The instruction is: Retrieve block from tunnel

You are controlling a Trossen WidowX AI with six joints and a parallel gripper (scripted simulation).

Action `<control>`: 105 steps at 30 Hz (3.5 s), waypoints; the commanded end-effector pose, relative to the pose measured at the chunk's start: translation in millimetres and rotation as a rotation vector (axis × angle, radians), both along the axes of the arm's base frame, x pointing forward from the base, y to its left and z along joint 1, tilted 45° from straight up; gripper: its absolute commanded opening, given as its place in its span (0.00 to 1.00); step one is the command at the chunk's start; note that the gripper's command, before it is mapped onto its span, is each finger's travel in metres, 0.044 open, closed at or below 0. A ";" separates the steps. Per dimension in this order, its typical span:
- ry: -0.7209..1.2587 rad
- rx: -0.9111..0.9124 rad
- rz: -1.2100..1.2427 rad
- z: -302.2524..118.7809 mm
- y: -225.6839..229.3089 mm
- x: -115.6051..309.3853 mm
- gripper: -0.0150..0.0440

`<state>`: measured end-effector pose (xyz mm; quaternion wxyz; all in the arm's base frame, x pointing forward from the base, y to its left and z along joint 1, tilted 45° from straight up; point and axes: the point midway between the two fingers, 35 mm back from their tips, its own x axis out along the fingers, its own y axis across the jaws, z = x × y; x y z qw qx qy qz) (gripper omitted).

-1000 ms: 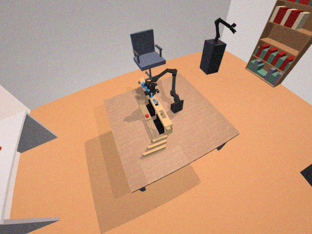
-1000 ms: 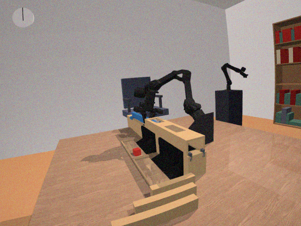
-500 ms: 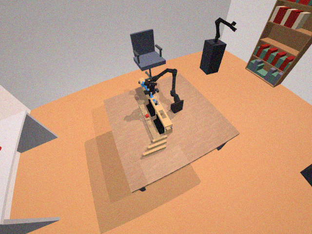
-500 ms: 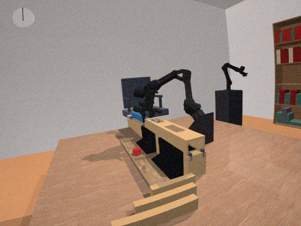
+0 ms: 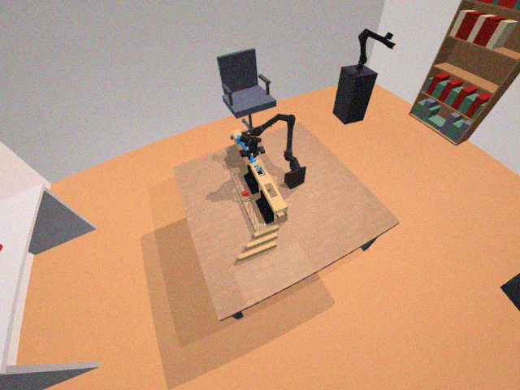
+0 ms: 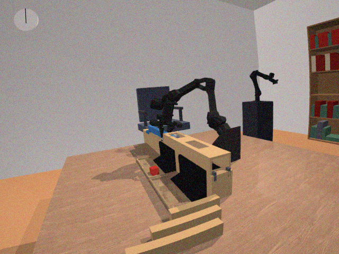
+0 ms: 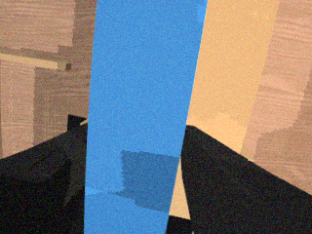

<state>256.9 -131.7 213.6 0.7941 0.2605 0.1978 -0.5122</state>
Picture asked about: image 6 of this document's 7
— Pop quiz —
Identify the tan rectangular bar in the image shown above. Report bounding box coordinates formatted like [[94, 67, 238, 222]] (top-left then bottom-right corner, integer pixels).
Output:
[[168, 194, 220, 221]]

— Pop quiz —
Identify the tan wooden bar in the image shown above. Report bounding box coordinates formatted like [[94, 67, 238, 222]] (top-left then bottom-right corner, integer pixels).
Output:
[[125, 218, 224, 254], [149, 205, 222, 240]]

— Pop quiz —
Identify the red cube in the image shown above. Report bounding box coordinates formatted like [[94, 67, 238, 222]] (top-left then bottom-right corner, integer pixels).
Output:
[[149, 166, 159, 176]]

